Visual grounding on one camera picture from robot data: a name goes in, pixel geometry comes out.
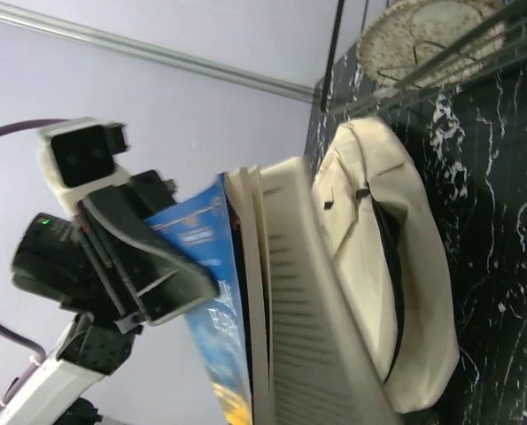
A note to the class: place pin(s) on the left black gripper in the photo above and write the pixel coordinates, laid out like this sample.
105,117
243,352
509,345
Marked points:
108,264

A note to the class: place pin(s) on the landscape cover thin book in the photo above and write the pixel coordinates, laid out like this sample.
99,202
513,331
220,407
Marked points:
280,342

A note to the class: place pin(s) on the cream canvas student bag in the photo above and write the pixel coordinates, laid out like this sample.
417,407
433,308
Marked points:
390,259

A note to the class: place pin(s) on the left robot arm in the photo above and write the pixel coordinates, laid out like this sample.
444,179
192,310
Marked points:
50,391

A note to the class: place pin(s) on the patterned beige small plate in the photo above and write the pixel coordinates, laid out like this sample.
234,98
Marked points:
410,33

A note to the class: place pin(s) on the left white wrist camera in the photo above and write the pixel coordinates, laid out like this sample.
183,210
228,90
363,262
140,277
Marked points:
76,158

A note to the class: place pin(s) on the black wire dish rack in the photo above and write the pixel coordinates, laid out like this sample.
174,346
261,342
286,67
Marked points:
382,98

